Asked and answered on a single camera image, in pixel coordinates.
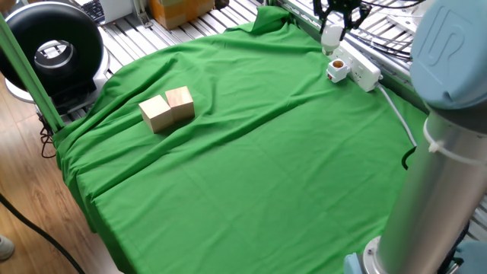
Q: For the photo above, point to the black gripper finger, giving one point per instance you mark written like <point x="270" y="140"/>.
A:
<point x="321" y="13"/>
<point x="355" y="21"/>

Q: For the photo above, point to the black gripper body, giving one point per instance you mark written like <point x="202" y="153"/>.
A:
<point x="344" y="4"/>

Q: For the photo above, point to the white LED bulb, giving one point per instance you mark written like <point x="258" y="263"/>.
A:
<point x="331" y="36"/>

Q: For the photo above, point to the white plug-in bulb holder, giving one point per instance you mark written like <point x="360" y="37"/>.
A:
<point x="338" y="70"/>

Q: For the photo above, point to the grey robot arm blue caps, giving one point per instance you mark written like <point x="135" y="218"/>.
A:
<point x="437" y="190"/>

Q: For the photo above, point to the white power strip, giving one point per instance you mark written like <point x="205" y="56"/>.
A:
<point x="363" y="70"/>

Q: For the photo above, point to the cardboard box yellow tape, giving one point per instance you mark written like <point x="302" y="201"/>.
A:
<point x="179" y="13"/>

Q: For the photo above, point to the reddish wooden cube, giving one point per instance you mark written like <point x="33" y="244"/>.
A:
<point x="180" y="102"/>

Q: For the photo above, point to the pale wooden cube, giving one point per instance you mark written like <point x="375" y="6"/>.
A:
<point x="156" y="114"/>

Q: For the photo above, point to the white box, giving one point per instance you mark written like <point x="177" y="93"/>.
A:
<point x="116" y="9"/>

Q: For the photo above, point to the green cloth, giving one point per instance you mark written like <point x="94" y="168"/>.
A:
<point x="228" y="209"/>

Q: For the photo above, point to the black keyboard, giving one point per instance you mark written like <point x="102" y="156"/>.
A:
<point x="95" y="9"/>

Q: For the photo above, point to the white shoe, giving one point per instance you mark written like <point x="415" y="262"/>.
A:
<point x="5" y="247"/>

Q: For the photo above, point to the silver mount plate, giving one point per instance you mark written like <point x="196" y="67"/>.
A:
<point x="403" y="21"/>

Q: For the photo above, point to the green frame post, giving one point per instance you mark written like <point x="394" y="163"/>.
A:
<point x="26" y="72"/>

